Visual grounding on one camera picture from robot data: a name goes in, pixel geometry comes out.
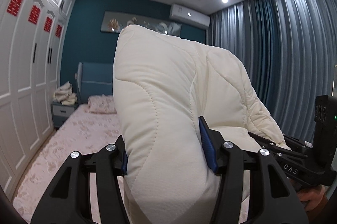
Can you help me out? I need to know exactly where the blue-grey curtain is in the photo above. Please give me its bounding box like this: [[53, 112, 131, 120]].
[[207, 0, 336, 141]]

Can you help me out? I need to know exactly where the person's right hand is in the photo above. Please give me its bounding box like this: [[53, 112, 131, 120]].
[[297, 185, 327, 212]]

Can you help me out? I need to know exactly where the blue upholstered headboard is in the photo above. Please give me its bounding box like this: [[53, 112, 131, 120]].
[[76, 62, 113, 104]]

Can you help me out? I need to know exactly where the cream quilted jacket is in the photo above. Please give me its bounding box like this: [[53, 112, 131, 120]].
[[112, 25, 286, 223]]

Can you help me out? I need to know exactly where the grey bedside table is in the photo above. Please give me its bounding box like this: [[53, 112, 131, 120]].
[[51, 102, 78, 129]]

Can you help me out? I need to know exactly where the white air conditioner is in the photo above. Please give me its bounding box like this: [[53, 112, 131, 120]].
[[170, 4, 210, 29]]

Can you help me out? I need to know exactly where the pile of cream clothes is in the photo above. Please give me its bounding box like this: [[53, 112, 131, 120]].
[[52, 82, 78, 106]]

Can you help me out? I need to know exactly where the pink floral pillow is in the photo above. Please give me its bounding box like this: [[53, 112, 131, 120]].
[[88, 95, 116, 114]]

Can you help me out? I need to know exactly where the floral wall painting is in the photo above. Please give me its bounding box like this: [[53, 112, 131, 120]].
[[100, 11, 182, 37]]

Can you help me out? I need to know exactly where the pink butterfly bedspread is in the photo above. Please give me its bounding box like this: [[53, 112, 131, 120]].
[[11, 102, 251, 224]]

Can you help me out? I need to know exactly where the white wardrobe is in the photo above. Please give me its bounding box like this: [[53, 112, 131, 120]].
[[1, 0, 75, 198]]

